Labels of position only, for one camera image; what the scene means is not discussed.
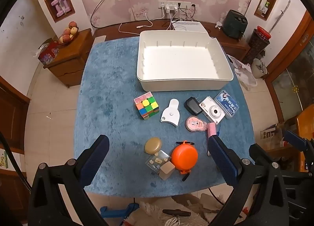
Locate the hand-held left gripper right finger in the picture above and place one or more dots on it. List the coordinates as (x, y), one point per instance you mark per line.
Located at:
(223, 162)

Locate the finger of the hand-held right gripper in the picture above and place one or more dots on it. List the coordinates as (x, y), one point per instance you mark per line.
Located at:
(258, 154)
(295, 140)

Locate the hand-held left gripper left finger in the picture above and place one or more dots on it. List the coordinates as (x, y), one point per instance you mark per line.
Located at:
(94, 161)

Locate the pink comb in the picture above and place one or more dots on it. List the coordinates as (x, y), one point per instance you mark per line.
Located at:
(211, 129)

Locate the multicoloured puzzle cube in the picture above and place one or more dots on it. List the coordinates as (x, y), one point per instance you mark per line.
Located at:
(146, 106)

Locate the white plastic storage box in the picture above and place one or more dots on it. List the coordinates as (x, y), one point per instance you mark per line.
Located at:
(181, 61)

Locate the printed paper box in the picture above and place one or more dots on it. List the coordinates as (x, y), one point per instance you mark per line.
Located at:
(269, 132)

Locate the orange round case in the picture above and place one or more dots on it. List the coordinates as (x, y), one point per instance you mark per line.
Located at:
(184, 158)

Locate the pink correction tape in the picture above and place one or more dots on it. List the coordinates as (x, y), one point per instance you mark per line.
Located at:
(196, 124)

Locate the blue fluffy blanket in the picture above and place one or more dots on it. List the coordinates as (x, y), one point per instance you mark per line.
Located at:
(112, 108)

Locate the beige wooden block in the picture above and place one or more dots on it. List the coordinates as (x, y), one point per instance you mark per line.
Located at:
(166, 170)

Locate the clear card case blue label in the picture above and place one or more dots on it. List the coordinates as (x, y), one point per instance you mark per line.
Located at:
(228, 104)

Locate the gold round compact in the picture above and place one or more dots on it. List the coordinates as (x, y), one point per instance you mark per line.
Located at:
(152, 145)

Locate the black power adapter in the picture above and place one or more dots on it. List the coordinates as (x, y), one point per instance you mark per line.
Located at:
(192, 106)

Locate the glass door wooden cabinet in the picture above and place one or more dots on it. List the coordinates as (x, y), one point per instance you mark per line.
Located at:
(294, 68)

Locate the white ceramic pot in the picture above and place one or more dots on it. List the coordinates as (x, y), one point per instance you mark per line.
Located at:
(259, 68)

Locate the white plastic bag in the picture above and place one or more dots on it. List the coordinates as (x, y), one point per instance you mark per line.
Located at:
(245, 73)

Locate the dark patterned bin red lid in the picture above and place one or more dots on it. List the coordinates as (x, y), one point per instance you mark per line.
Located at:
(256, 46)

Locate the wooden side cabinet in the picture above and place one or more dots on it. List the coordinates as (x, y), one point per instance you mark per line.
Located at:
(71, 61)

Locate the red gift box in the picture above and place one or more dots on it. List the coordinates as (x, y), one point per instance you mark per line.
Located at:
(47, 52)

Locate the grey metal rod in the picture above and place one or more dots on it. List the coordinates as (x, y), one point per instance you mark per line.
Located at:
(279, 16)

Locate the bowl of fruit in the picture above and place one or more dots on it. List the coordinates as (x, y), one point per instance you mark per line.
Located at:
(68, 33)

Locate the black air fryer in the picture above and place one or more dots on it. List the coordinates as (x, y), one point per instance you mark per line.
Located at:
(234, 24)

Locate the dark wooden tv stand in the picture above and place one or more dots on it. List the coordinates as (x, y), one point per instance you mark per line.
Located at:
(117, 30)

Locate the white router box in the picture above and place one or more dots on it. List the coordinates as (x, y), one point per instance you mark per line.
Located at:
(190, 26)

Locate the pink dumbbell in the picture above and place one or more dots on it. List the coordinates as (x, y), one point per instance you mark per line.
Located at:
(57, 7)
(65, 3)

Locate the white charger plug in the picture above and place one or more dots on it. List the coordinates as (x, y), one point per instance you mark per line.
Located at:
(168, 8)
(175, 8)

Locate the white compact camera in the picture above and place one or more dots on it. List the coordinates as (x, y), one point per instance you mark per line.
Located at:
(212, 110)

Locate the white wall outlet strip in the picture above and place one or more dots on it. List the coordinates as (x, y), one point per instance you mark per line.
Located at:
(186, 3)

